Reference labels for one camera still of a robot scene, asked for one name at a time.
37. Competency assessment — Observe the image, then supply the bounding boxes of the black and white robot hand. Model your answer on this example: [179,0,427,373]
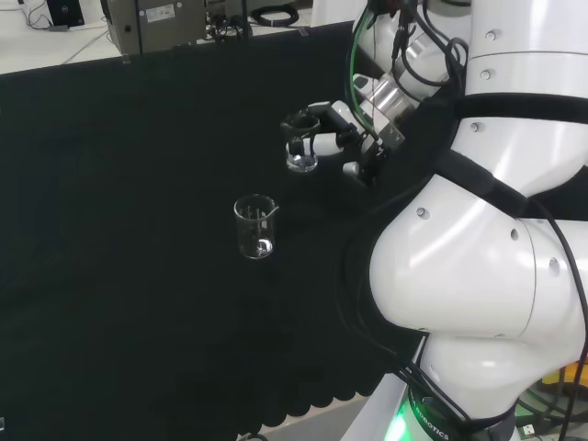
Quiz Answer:
[280,100,406,186]

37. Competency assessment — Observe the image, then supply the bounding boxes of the clear glass beaker white print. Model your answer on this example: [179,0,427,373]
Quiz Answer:
[280,109,321,174]

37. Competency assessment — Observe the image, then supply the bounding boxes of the black tripod pole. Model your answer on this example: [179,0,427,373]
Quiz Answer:
[133,0,144,55]
[238,0,252,40]

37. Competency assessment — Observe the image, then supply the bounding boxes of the gray metal cabinet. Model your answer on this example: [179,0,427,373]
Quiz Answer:
[101,0,208,55]

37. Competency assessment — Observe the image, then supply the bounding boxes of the black bench cloth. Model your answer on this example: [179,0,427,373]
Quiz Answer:
[0,20,588,440]

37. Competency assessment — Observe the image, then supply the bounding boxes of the black computer tower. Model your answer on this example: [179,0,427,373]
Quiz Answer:
[47,0,86,28]

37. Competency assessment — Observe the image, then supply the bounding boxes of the yellow stop button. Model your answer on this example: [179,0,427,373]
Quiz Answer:
[541,351,588,391]

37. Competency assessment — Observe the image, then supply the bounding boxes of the green cable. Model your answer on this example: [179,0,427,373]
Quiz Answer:
[346,0,382,141]

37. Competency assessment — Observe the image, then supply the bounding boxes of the coiled black cable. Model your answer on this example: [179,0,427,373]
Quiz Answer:
[250,2,302,27]

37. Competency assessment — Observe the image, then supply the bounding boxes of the tangled black floor cables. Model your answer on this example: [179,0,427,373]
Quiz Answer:
[206,12,254,45]

